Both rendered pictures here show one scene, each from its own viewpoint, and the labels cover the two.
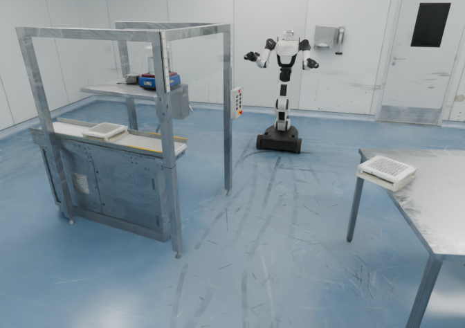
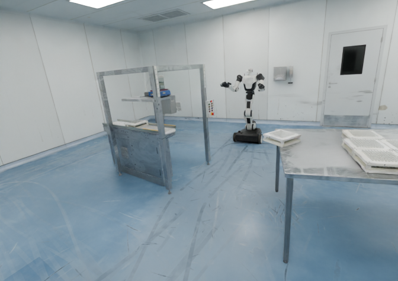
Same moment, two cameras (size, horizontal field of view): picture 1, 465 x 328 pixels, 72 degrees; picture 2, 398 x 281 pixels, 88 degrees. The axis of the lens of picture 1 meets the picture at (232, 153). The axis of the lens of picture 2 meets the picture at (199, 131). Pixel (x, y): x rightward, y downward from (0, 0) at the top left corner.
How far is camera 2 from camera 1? 0.70 m
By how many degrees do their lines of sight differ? 15
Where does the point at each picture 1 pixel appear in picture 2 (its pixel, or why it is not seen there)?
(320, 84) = (280, 103)
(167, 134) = (159, 120)
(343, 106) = (297, 117)
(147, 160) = (152, 136)
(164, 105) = (157, 104)
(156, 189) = (158, 153)
